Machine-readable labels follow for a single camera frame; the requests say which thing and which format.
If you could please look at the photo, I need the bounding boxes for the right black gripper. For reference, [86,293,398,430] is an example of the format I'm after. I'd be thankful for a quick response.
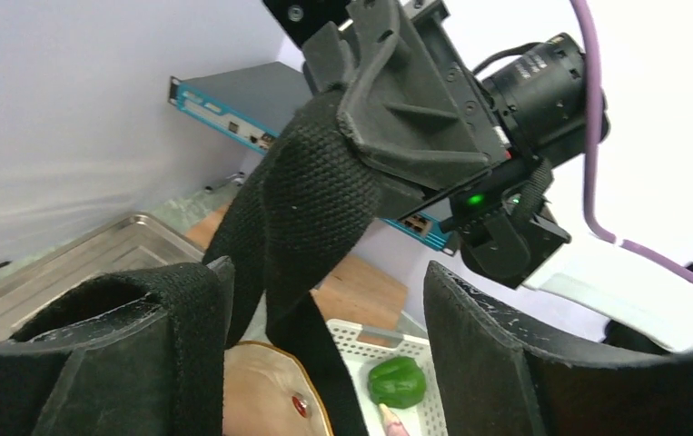
[266,1,587,288]

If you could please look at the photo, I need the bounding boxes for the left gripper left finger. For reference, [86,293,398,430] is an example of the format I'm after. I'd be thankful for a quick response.
[0,257,234,435]

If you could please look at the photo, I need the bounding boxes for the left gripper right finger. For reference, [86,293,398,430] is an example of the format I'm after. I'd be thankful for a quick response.
[423,262,693,435]

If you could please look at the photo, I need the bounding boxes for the tan grocery bag black straps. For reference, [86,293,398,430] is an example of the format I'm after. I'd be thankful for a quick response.
[201,88,383,436]

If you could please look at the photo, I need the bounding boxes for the white plastic basket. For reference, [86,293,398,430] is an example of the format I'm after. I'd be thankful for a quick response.
[327,319,448,436]

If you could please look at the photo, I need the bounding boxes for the green bell pepper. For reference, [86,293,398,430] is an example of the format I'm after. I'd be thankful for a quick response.
[367,356,427,410]

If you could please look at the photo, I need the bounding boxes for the silver metal tray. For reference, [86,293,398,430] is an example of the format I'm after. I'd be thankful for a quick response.
[0,212,203,341]

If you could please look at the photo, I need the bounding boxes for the dark network switch box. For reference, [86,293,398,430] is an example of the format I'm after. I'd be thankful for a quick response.
[168,61,461,254]

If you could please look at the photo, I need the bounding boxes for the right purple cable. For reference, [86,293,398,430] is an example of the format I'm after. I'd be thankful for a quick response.
[569,0,693,297]

